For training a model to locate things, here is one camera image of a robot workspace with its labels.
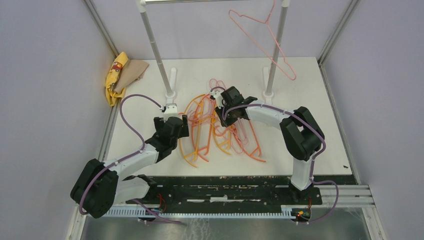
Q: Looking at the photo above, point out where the pink wire hanger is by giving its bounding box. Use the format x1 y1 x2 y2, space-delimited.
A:
208 78 227 96
229 125 253 158
228 0 298 81

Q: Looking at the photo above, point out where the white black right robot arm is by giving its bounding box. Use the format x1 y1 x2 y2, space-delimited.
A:
210 86 326 204

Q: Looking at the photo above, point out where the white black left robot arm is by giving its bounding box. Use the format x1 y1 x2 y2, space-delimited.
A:
70 114 190 219

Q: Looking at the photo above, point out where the yellow plastic hanger leftmost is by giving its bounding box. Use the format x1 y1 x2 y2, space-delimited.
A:
178 94 208 168

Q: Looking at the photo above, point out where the yellow plastic hanger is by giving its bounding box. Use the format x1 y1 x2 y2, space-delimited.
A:
212 124 232 155
178 94 208 168

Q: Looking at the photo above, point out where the white rack foot left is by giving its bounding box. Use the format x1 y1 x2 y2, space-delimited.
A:
165 67 178 104

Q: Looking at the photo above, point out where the yellow plastic hanger middle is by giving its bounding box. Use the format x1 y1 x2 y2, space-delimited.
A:
212 124 232 155

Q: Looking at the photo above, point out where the orange plastic hanger right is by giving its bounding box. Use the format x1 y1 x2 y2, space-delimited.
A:
235 120 267 163

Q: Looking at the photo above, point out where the yellow printed cloth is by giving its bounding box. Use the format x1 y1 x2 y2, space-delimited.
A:
104 52 129 107

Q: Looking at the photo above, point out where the beige cloth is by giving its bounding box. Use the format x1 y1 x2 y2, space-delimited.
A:
112 59 149 94

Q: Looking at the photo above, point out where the grey rack pole right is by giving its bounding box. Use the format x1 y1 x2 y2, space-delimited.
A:
267 0 290 92

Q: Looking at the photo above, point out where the grey rack pole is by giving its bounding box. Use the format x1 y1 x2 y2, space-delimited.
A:
267 0 290 92
135 0 174 97

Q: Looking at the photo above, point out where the grey rack pole left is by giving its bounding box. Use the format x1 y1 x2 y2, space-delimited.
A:
135 0 174 97

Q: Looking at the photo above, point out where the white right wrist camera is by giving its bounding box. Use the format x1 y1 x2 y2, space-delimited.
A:
210 90 224 109

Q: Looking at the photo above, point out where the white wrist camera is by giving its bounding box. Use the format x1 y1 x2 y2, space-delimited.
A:
210 90 224 109
162 103 179 118

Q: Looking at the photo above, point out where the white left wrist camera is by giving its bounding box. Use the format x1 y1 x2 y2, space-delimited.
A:
162 103 179 118

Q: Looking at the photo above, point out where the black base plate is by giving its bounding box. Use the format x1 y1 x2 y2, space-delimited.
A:
139 175 356 214

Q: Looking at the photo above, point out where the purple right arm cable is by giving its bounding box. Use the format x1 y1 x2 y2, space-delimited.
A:
210 86 340 225

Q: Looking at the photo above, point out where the white slotted cable duct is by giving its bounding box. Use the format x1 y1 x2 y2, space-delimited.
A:
103 205 296 220

